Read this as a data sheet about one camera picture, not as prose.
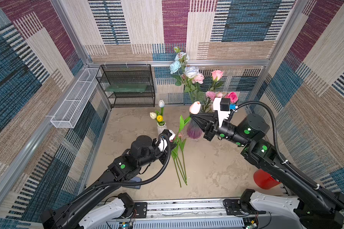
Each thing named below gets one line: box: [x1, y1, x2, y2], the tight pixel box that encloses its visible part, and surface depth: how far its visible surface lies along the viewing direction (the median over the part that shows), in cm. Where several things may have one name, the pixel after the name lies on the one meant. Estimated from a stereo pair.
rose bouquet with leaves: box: [169, 46, 239, 113], surface depth 78 cm
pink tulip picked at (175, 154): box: [171, 149, 188, 186], surface depth 93 cm
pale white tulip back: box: [158, 99, 165, 116], surface depth 83 cm
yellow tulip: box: [156, 114, 163, 123], surface depth 74 cm
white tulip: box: [149, 111, 157, 120], surface depth 78 cm
